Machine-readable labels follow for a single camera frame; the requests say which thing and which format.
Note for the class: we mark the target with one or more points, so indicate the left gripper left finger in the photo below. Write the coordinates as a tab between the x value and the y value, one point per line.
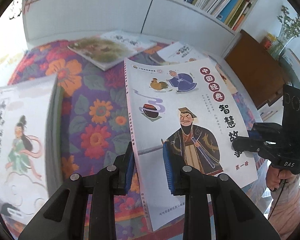
63	215

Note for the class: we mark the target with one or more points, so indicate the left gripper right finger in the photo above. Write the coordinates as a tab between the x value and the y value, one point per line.
215	207

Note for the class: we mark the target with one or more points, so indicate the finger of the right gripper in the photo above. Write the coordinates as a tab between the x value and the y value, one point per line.
262	129
250	146

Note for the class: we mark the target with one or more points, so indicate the white mermaid cover book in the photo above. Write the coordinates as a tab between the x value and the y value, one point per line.
23	114

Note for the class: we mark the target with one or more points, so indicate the white emperor classics book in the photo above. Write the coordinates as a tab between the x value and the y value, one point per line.
188	107

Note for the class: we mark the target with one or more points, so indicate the rabbit slope picture book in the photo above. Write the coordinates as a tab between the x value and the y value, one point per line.
102	52

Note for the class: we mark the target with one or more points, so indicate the teal green cover book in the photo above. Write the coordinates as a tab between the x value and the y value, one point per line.
54	177

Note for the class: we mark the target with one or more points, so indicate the person right hand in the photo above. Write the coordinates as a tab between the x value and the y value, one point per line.
275	175

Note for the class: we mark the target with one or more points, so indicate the brown wooden cabinet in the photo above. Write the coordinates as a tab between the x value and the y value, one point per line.
260	74

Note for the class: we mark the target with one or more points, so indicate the floral quilted mat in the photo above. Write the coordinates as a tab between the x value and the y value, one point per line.
94	127

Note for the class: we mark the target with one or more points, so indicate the green potted plant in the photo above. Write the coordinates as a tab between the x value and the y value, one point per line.
290	29

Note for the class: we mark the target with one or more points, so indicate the white calligraphy book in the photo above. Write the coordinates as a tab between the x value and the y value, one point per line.
135	43

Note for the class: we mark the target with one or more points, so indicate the white bookshelf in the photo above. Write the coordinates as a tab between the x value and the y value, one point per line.
163	20

